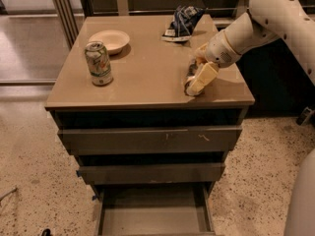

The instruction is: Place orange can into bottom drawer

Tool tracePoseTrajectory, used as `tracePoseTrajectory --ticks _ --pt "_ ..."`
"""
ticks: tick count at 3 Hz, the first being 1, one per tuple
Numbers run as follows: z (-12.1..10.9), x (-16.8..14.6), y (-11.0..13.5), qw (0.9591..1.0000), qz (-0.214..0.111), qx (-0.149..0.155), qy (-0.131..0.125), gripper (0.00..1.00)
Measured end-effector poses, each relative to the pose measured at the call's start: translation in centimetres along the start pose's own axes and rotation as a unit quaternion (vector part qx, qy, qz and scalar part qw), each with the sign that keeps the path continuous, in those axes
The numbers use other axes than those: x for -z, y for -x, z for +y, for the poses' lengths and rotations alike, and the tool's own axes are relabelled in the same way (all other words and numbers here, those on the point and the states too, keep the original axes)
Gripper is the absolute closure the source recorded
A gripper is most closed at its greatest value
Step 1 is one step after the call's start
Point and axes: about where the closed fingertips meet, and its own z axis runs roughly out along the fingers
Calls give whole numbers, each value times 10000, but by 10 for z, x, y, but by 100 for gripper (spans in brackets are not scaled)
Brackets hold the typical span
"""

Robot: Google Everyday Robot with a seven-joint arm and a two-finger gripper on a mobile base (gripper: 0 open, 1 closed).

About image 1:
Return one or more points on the grey drawer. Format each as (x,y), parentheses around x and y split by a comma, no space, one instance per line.
(154,210)
(152,174)
(150,140)

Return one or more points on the grey drawer cabinet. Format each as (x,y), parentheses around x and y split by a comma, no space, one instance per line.
(147,91)

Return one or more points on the green white soda can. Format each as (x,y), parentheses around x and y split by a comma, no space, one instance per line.
(98,63)

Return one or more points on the top grey drawer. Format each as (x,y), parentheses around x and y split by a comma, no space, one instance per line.
(150,140)

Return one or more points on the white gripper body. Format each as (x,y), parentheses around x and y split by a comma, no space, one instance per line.
(219,51)

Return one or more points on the blue chip bag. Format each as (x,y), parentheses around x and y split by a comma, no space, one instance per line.
(184,21)

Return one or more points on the orange soda can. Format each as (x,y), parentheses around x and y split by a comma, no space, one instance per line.
(190,72)

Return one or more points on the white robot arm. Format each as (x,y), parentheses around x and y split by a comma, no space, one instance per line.
(264,22)

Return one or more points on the bottom grey drawer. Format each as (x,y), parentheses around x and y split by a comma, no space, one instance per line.
(154,210)

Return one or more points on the white bowl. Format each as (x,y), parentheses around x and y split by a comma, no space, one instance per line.
(113,40)

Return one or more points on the middle grey drawer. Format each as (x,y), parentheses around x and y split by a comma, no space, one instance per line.
(152,174)

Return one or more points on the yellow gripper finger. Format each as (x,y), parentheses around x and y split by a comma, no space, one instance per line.
(200,54)
(207,72)

